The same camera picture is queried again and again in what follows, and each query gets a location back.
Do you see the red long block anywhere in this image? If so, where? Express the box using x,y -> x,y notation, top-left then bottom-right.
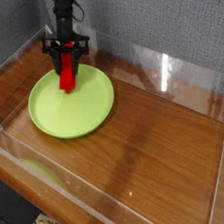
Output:
58,41 -> 78,94

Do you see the clear acrylic corner bracket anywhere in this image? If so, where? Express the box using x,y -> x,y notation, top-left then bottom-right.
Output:
44,25 -> 52,35

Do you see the green round plate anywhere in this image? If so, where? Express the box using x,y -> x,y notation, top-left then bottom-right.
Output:
28,64 -> 114,139

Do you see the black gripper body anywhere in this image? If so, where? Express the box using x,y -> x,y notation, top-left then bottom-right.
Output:
39,0 -> 91,58

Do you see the black box under table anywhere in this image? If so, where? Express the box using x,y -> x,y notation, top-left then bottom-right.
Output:
0,180 -> 41,224

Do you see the black cable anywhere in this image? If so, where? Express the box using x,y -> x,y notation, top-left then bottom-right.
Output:
70,0 -> 85,24

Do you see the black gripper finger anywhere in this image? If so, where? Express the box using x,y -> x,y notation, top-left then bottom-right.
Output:
51,52 -> 61,75
71,52 -> 80,77

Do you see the clear acrylic enclosure wall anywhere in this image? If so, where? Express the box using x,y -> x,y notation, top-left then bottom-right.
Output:
0,37 -> 224,224

